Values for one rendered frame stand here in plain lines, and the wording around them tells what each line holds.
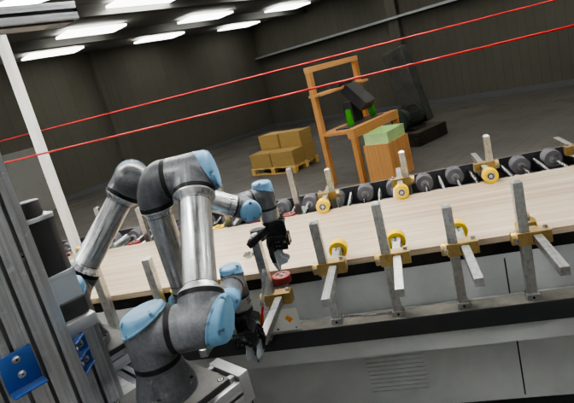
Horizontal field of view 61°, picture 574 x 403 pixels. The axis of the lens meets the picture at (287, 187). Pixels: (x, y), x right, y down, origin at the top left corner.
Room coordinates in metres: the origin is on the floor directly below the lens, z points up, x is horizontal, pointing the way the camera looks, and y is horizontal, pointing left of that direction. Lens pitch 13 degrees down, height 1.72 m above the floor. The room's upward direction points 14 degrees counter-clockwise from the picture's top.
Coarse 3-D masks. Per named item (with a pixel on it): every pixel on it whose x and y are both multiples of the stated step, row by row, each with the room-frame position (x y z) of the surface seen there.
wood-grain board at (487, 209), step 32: (448, 192) 2.53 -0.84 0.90; (480, 192) 2.40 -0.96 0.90; (544, 192) 2.18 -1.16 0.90; (256, 224) 2.85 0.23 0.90; (288, 224) 2.69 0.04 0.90; (320, 224) 2.54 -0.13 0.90; (352, 224) 2.41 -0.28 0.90; (384, 224) 2.29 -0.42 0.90; (416, 224) 2.19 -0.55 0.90; (480, 224) 1.99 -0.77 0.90; (512, 224) 1.91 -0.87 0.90; (128, 256) 2.85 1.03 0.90; (224, 256) 2.41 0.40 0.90; (352, 256) 1.99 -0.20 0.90; (128, 288) 2.30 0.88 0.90
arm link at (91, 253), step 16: (128, 160) 1.70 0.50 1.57; (112, 192) 1.62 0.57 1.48; (112, 208) 1.62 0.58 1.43; (128, 208) 1.65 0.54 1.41; (96, 224) 1.61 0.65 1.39; (112, 224) 1.61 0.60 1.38; (96, 240) 1.59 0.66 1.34; (112, 240) 1.63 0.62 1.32; (80, 256) 1.59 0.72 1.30; (96, 256) 1.59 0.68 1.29; (80, 272) 1.56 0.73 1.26; (96, 272) 1.59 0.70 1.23
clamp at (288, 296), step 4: (276, 292) 1.89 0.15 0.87; (280, 292) 1.88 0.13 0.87; (284, 292) 1.87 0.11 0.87; (288, 292) 1.87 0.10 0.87; (292, 292) 1.90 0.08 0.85; (260, 296) 1.90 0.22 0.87; (268, 296) 1.88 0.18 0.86; (272, 296) 1.88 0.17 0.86; (276, 296) 1.87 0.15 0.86; (284, 296) 1.87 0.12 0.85; (288, 296) 1.86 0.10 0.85; (292, 296) 1.88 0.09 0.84; (260, 300) 1.89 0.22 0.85; (268, 300) 1.88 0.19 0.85; (272, 300) 1.88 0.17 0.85; (284, 300) 1.87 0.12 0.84; (288, 300) 1.86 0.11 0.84; (292, 300) 1.87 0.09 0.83; (268, 304) 1.88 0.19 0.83
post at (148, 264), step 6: (144, 258) 2.02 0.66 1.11; (150, 258) 2.03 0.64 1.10; (144, 264) 2.01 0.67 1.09; (150, 264) 2.01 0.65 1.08; (144, 270) 2.01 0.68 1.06; (150, 270) 2.01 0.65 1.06; (150, 276) 2.01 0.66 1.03; (156, 276) 2.03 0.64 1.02; (150, 282) 2.01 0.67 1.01; (156, 282) 2.01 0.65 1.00; (150, 288) 2.01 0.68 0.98; (156, 288) 2.01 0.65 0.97; (156, 294) 2.01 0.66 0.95; (162, 294) 2.03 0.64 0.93
